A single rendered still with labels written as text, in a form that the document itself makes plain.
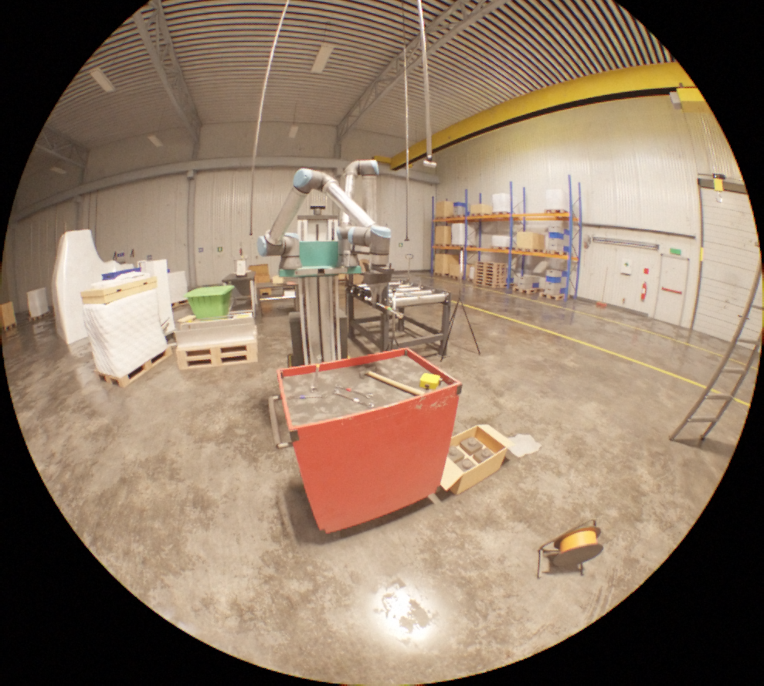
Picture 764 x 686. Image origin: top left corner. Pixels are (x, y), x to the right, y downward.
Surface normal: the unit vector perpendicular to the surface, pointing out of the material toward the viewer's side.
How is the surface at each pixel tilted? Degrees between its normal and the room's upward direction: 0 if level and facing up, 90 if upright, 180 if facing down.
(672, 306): 90
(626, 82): 90
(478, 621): 0
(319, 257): 90
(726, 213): 90
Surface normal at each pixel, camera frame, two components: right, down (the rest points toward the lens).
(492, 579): 0.01, -0.97
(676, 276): -0.90, 0.09
